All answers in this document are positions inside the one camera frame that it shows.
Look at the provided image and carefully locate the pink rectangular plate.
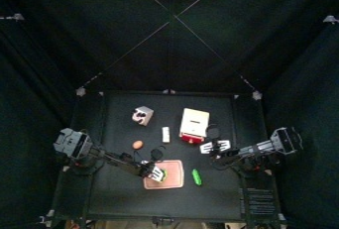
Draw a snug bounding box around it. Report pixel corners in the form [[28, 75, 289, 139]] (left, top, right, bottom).
[[142, 159, 186, 190]]

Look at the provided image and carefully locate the cream box with red base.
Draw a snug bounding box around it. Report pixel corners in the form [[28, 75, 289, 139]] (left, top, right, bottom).
[[178, 107, 213, 145]]

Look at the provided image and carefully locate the green toy cucumber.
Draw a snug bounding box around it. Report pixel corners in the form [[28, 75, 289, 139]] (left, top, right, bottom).
[[191, 169, 205, 186]]

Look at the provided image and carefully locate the small white block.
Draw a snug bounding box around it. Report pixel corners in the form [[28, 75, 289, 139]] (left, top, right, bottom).
[[161, 126, 173, 144]]

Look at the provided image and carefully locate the black table edge clamp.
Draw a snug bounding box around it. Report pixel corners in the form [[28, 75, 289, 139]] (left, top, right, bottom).
[[151, 216, 177, 227]]

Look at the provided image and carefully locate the white text label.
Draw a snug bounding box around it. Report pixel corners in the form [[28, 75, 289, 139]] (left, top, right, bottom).
[[246, 187, 278, 219]]

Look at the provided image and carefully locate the grey table corner bracket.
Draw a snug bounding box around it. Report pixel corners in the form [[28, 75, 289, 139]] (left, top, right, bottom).
[[38, 208, 58, 226]]

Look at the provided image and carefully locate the thin diagonal brace cord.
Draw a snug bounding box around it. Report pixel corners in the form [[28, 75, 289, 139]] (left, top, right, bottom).
[[82, 0, 235, 88], [122, 0, 257, 92]]

